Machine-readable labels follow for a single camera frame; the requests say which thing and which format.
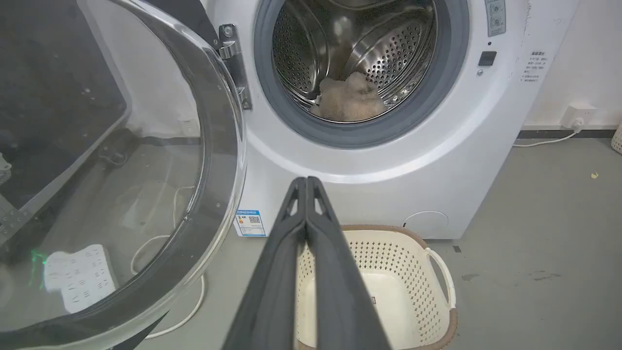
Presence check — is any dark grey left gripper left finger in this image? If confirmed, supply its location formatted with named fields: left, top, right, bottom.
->
left=223, top=177, right=308, bottom=350

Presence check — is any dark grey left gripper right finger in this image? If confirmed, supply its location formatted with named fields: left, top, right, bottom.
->
left=306, top=176, right=392, bottom=350

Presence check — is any white front-load washing machine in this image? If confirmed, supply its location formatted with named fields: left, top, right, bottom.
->
left=200, top=0, right=581, bottom=240

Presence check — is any round glass washing machine door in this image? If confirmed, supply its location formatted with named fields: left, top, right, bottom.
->
left=0, top=0, right=247, bottom=350

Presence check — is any metal door hinge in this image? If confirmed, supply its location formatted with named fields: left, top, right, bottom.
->
left=214, top=24, right=253, bottom=110

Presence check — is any cream perforated laundry basket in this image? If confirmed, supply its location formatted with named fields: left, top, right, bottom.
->
left=295, top=225, right=458, bottom=350

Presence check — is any blue energy label sticker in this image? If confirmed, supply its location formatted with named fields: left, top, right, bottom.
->
left=235, top=210, right=267, bottom=237

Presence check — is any beige fluffy plush toy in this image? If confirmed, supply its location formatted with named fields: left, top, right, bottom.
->
left=310, top=72, right=387, bottom=123

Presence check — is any white power strip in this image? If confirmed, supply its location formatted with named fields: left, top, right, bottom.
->
left=43, top=244, right=118, bottom=314

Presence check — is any white power strip cable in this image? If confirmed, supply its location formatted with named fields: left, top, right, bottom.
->
left=130, top=186, right=207, bottom=339

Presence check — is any white wall plug cable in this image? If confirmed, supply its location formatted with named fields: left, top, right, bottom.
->
left=513, top=127, right=581, bottom=148

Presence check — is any white wall socket plug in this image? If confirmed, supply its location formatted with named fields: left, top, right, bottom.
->
left=561, top=103, right=597, bottom=130

